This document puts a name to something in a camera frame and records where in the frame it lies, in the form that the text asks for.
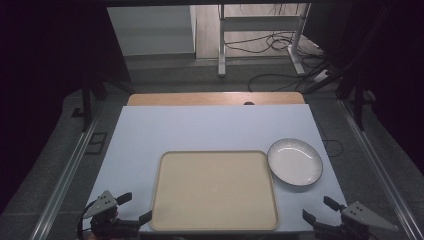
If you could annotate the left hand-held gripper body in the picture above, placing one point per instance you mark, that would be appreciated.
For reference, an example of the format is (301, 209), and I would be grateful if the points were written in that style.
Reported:
(103, 204)

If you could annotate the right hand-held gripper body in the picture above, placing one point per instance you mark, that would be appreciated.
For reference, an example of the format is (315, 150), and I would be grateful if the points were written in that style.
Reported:
(363, 214)

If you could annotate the white plate with dark rim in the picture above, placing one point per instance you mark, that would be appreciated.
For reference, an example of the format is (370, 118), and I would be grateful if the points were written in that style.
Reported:
(295, 162)

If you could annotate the beige plastic tray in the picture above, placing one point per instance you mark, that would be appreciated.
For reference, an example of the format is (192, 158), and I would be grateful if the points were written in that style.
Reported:
(214, 190)

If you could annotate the black floor socket cover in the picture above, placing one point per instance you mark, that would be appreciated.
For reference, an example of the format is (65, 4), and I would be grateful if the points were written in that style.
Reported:
(96, 143)

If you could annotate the black metal stand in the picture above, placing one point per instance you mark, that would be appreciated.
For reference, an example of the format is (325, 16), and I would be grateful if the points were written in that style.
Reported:
(358, 100)
(87, 100)

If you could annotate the white board table cover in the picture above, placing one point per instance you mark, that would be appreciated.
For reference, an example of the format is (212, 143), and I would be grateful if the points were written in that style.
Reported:
(206, 128)

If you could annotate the white power strip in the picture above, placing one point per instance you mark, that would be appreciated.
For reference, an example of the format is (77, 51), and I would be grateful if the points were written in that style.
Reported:
(321, 76)

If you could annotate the white cabinet panel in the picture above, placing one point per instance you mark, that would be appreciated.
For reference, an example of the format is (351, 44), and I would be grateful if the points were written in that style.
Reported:
(151, 30)

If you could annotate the metal floor rail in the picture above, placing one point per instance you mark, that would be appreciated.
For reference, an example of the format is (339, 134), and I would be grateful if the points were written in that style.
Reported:
(63, 181)
(380, 170)

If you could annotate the white metal desk frame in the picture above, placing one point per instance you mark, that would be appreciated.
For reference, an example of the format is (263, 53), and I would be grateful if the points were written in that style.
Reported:
(260, 23)

